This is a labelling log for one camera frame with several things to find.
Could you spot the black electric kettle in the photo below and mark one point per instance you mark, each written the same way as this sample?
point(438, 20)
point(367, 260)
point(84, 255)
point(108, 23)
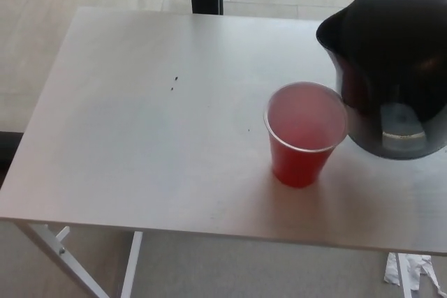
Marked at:
point(391, 33)

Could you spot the red plastic cup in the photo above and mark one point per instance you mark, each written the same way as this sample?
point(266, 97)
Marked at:
point(297, 169)

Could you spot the white straight table leg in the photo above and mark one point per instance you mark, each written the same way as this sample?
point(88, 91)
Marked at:
point(132, 266)

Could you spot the white short table brace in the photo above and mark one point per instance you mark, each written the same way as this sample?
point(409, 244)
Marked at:
point(62, 233)

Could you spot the white slanted table leg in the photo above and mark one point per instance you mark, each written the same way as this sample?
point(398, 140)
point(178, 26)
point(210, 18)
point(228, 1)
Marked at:
point(59, 259)

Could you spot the black floor object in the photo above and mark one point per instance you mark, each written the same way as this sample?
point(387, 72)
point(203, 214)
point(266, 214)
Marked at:
point(9, 149)

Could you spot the white thin table leg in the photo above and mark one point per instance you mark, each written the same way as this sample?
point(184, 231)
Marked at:
point(405, 280)

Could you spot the crumpled white paper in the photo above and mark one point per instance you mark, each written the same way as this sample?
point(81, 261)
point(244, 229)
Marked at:
point(419, 270)

